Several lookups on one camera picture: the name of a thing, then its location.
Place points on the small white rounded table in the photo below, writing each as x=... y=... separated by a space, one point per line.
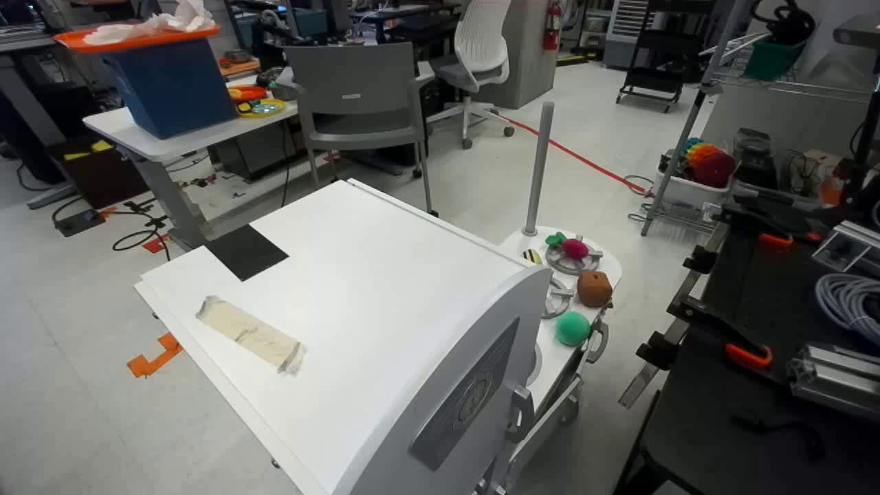
x=550 y=357

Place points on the grey metal strip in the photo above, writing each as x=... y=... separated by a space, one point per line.
x=644 y=386

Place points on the black perforated workbench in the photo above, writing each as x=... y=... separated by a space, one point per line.
x=731 y=429

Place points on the black table edge bracket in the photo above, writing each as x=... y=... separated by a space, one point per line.
x=699 y=258
x=654 y=349

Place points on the white toy bin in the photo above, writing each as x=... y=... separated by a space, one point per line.
x=691 y=192

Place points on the brown plush ball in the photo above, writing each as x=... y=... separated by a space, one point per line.
x=594 y=288

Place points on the blue storage bin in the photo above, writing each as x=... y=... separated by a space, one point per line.
x=169 y=89

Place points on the white crumpled plastic sheet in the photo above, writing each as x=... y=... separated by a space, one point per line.
x=174 y=19

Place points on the silver metal frame piece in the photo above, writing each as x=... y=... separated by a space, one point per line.
x=841 y=248

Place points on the orange red toy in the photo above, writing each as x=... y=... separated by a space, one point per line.
x=248 y=90

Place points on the beige tape strip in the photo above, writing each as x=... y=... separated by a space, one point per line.
x=248 y=331

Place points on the large white cabinet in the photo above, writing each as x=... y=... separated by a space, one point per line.
x=365 y=310

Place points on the aluminium extrusion bar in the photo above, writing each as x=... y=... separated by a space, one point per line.
x=838 y=379

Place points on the green plush ball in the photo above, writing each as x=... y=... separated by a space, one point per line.
x=572 y=328

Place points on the red fire extinguisher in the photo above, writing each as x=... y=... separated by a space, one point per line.
x=550 y=24

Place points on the black rolling cart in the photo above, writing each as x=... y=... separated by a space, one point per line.
x=662 y=55

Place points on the black square patch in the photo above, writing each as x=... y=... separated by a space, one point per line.
x=246 y=250

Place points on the grey plastic chair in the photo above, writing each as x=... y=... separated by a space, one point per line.
x=358 y=90

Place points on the grey tripod stand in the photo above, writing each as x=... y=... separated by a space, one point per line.
x=683 y=138

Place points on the pink plush ball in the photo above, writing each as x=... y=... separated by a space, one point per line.
x=576 y=248

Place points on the grey vertical pole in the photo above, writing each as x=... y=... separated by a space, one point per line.
x=539 y=166

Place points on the white side table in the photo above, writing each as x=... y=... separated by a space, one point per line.
x=181 y=151

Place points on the orange bin lid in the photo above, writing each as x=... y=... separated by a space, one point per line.
x=92 y=41

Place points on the green bucket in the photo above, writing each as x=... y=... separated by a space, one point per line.
x=774 y=57

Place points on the small green leaf plush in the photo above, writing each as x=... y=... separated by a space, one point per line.
x=552 y=239

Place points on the dark grey desk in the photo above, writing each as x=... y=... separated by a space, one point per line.
x=27 y=99

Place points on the white office chair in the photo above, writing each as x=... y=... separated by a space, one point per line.
x=482 y=41

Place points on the black box yellow tape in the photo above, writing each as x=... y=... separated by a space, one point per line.
x=97 y=174

